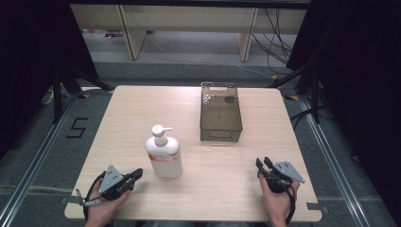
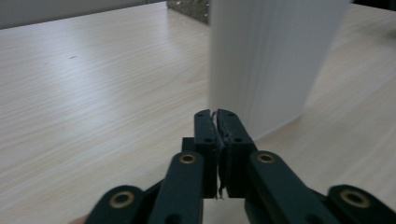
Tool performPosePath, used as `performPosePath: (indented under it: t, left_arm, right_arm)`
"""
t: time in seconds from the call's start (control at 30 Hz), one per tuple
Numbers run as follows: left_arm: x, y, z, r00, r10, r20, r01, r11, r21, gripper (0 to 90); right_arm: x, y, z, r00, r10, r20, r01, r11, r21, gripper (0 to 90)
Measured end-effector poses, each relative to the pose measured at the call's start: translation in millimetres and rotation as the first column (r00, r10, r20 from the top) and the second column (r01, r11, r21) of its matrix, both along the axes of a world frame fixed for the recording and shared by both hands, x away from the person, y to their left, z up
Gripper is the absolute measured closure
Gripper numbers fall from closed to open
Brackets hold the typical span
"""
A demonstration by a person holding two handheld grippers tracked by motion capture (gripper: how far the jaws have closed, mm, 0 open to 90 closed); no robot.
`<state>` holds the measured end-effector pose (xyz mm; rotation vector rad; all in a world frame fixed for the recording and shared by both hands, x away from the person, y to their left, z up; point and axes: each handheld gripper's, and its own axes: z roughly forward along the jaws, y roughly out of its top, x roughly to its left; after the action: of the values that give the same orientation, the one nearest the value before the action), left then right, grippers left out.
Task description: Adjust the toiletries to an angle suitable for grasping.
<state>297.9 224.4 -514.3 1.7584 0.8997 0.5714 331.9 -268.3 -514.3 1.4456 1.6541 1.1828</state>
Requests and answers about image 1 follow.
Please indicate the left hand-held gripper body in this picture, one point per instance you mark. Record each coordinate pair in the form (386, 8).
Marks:
(110, 181)

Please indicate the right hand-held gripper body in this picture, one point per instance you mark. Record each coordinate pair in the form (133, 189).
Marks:
(282, 176)

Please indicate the person's left hand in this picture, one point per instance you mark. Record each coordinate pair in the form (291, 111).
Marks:
(105, 206)

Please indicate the person's right hand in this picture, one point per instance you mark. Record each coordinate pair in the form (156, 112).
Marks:
(277, 203)

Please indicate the white pump bottle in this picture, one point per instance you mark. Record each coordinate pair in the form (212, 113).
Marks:
(164, 156)

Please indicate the transparent brown plastic basket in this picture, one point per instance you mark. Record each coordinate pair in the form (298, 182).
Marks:
(220, 116)

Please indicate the black metal stand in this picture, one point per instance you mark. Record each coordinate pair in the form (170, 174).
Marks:
(310, 85)
(63, 88)

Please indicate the black curtain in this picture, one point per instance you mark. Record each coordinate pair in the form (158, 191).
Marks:
(34, 63)
(356, 88)

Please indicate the beige wooden desk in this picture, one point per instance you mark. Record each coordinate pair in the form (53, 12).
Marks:
(189, 19)

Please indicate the grey metal table bracket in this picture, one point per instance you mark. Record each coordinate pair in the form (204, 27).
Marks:
(72, 200)
(318, 208)

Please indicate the aluminium floor rail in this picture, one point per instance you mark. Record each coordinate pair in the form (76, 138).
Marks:
(34, 160)
(334, 164)

